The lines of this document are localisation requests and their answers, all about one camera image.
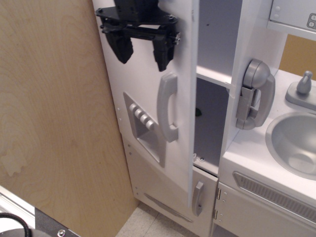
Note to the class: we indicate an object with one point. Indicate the black metal base plate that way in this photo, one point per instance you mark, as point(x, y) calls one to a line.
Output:
point(45, 226)

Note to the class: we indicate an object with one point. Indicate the white oven door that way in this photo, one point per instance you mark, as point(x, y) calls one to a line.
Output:
point(244, 216)

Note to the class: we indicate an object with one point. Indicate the white freezer door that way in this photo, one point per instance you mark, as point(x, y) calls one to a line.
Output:
point(156, 190)

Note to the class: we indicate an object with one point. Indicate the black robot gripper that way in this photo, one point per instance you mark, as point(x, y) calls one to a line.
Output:
point(140, 19)

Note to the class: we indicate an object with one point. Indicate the purple toy eggplant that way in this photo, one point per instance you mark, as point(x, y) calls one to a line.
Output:
point(198, 112)

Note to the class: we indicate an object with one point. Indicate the grey toy faucet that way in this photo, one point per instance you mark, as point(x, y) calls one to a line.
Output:
point(302, 93)

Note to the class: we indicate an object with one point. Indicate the grey freezer door handle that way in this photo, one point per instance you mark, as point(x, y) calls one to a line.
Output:
point(196, 201)

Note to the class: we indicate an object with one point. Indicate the grey oven vent panel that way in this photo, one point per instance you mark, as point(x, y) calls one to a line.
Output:
point(276, 197)

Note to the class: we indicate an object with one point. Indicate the white toy microwave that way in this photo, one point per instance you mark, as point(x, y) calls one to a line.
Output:
point(294, 17)

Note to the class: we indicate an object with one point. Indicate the grey toy telephone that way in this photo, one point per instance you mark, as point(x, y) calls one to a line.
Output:
point(257, 96)

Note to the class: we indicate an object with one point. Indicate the aluminium frame rail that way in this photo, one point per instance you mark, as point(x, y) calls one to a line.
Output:
point(11, 203)

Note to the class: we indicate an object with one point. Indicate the white toy kitchen cabinet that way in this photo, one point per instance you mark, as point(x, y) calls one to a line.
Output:
point(231, 33)

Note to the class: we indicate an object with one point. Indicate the white fridge door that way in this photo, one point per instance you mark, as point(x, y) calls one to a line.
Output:
point(139, 77)

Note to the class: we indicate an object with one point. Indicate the grey ice dispenser box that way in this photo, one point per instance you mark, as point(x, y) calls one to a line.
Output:
point(146, 131)

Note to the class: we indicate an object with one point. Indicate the grey fridge door handle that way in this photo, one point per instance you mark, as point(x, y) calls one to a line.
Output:
point(167, 87)

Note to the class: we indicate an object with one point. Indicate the grey toy sink bowl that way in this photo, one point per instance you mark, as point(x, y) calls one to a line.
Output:
point(291, 140)

